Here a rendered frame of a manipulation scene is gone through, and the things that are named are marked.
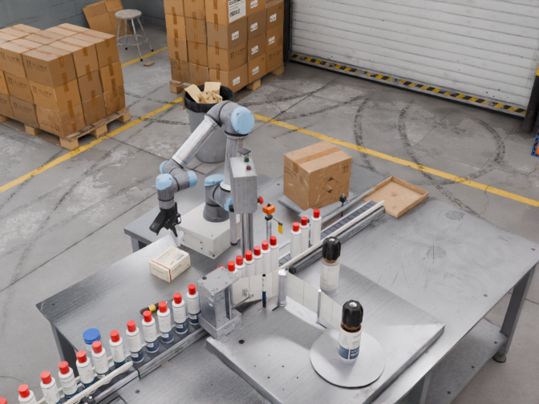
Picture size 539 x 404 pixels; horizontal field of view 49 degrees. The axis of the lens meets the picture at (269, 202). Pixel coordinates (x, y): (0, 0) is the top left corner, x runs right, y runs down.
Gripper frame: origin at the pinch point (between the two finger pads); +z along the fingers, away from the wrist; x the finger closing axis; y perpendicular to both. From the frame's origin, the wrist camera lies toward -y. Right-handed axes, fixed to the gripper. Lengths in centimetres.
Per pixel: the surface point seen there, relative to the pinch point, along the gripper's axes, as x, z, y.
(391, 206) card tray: -66, 14, 114
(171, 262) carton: -3.3, 10.0, -1.7
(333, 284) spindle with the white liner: -78, 5, 25
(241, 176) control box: -41, -47, 7
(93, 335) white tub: -9, 12, -56
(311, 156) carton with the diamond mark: -24, -14, 93
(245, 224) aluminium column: -32.1, -11.9, 20.2
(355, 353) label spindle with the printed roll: -106, 6, -5
